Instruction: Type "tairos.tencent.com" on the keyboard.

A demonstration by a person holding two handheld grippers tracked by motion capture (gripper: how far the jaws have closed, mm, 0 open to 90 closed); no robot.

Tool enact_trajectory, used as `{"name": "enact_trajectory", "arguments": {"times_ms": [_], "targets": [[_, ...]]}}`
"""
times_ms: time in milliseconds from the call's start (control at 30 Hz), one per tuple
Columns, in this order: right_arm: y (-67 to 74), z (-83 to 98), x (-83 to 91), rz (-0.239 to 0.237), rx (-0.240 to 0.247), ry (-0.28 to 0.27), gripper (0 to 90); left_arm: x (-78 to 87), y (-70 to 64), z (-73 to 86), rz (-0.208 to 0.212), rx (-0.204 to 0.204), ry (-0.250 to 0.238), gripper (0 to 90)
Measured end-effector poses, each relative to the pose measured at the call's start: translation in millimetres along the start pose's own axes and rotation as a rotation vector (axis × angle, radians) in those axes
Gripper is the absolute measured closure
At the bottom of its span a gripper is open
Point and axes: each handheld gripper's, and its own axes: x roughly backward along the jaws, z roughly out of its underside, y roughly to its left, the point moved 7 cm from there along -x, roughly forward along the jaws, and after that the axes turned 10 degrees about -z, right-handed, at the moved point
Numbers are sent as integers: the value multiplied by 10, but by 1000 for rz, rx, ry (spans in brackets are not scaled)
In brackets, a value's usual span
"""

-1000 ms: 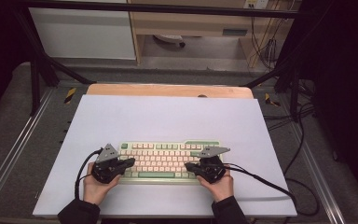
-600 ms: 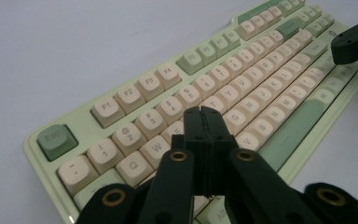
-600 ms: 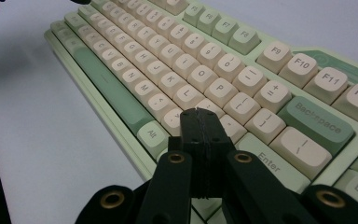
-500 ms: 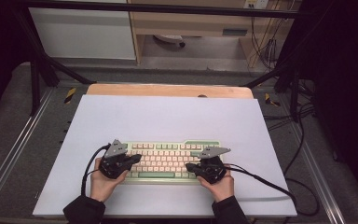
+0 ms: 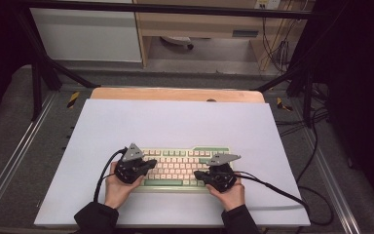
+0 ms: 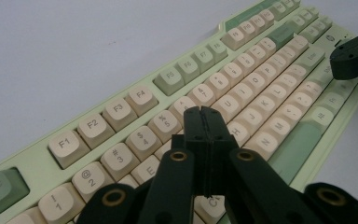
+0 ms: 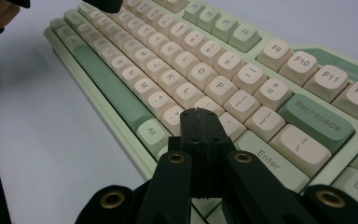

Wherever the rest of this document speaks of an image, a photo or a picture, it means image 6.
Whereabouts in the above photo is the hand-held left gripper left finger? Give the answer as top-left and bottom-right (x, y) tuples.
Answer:
(171, 105), (211, 198)

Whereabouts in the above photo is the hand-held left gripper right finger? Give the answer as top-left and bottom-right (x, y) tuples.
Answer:
(202, 105), (241, 199)

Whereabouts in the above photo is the green and cream keyboard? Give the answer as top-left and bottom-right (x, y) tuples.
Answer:
(0, 0), (358, 224)

